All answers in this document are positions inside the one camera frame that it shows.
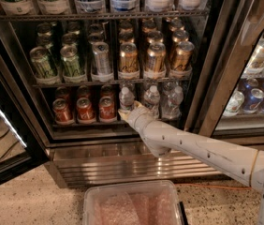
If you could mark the clear water bottle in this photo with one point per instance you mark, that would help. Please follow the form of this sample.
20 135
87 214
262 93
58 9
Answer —
126 99
152 99
171 105

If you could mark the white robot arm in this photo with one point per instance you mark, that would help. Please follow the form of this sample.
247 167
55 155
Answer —
243 164

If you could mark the steel fridge base grille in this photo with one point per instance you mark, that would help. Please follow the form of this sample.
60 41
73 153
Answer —
79 165

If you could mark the white can right fridge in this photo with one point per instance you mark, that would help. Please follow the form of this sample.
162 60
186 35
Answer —
234 104

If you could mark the closed right fridge door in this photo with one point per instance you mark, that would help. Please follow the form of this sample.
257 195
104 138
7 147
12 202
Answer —
239 26

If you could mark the open fridge glass door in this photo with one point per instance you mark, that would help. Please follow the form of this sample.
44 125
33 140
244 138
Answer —
19 148

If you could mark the blue pepsi can right fridge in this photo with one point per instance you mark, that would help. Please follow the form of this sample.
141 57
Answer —
252 100

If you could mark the red soda can front right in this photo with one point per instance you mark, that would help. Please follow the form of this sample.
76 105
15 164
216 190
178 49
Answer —
107 109

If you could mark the red soda can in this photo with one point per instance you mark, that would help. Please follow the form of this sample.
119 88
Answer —
63 114
85 112
107 109

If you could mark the red soda can front middle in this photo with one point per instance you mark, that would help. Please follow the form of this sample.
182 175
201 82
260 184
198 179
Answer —
85 112

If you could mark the gold can front middle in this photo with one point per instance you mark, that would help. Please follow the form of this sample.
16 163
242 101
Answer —
154 66

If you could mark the gold can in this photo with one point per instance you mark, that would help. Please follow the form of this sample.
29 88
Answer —
154 66
128 61
180 63

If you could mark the gold can front left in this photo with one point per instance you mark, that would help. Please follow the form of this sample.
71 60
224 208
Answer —
128 61

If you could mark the silver can front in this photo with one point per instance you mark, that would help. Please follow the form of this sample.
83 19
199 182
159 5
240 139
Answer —
102 70

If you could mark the gold can front right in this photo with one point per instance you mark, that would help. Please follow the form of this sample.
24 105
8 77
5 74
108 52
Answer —
180 63

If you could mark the red soda can front left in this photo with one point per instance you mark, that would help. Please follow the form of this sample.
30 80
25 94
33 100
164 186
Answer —
63 114

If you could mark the green can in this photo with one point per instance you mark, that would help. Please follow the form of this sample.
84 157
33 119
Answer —
46 72
73 67

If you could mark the clear plastic bin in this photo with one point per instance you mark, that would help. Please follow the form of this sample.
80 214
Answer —
139 203

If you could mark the green can front left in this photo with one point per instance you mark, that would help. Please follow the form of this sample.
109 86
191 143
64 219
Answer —
46 72

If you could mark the middle wire shelf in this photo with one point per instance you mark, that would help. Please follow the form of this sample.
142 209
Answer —
72 84

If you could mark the wire shelf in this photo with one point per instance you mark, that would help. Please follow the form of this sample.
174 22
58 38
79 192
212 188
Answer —
102 16
72 84

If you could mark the upper wire shelf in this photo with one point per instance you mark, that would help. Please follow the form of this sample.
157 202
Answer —
102 16

